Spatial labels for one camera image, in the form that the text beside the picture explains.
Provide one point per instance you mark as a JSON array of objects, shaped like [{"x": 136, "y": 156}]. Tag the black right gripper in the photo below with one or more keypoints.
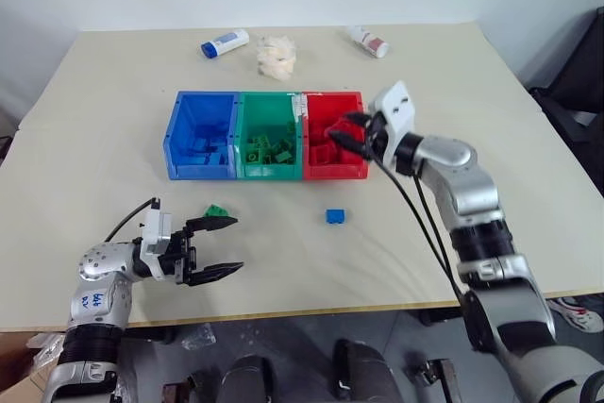
[{"x": 376, "y": 136}]

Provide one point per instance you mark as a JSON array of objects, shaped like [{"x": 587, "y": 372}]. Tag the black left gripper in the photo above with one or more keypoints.
[{"x": 181, "y": 259}]

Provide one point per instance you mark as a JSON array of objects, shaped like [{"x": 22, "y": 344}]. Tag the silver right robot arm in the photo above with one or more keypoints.
[{"x": 472, "y": 186}]

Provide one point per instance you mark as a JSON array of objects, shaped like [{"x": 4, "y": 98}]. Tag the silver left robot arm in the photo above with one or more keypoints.
[{"x": 98, "y": 262}]

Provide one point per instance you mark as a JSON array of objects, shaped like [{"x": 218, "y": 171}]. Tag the green toy block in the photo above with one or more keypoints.
[
  {"x": 255, "y": 157},
  {"x": 214, "y": 210},
  {"x": 284, "y": 157},
  {"x": 264, "y": 140}
]

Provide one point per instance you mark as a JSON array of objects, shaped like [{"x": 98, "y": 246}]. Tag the red toy block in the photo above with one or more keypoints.
[{"x": 322, "y": 155}]

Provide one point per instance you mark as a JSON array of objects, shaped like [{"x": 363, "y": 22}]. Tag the red plastic bin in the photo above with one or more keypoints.
[{"x": 335, "y": 172}]

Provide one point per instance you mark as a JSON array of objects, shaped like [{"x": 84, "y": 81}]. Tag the white label sticker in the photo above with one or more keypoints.
[{"x": 298, "y": 103}]

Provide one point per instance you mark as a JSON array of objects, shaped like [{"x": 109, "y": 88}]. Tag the blue plastic bin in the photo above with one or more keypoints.
[{"x": 198, "y": 172}]

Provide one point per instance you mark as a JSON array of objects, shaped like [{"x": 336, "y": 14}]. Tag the blue toy block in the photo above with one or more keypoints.
[
  {"x": 217, "y": 159},
  {"x": 335, "y": 216},
  {"x": 219, "y": 142}
]

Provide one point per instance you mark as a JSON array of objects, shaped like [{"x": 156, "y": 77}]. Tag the white bottle with red label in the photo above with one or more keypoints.
[{"x": 370, "y": 42}]

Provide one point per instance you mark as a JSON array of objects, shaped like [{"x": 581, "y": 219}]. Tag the small clear plastic bag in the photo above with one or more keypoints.
[{"x": 199, "y": 337}]

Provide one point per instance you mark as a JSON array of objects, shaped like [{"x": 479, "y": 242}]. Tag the green plastic bin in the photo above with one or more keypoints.
[{"x": 266, "y": 172}]

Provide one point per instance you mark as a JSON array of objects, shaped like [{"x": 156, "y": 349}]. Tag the crumpled clear plastic bag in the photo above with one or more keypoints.
[{"x": 276, "y": 56}]

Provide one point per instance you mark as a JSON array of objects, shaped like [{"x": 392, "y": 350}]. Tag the dark rounded shape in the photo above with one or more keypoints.
[
  {"x": 365, "y": 372},
  {"x": 247, "y": 381}
]

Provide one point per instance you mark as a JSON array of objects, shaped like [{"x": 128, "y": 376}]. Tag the white bottle with blue cap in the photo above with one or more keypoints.
[{"x": 226, "y": 42}]

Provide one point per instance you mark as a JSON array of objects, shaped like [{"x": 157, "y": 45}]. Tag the black chair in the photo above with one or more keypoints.
[{"x": 573, "y": 91}]

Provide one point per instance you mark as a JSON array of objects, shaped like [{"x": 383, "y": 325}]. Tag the brown cardboard box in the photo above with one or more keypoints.
[{"x": 21, "y": 370}]

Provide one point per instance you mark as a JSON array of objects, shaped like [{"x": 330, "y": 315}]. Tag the white and red sneaker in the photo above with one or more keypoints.
[{"x": 578, "y": 313}]

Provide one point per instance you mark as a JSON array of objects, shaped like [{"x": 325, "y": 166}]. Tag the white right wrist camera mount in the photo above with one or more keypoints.
[{"x": 397, "y": 108}]

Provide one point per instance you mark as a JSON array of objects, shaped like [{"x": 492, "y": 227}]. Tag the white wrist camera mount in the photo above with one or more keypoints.
[
  {"x": 155, "y": 228},
  {"x": 397, "y": 108}
]

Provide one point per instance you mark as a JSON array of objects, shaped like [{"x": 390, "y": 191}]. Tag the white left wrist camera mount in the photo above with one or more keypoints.
[{"x": 155, "y": 228}]

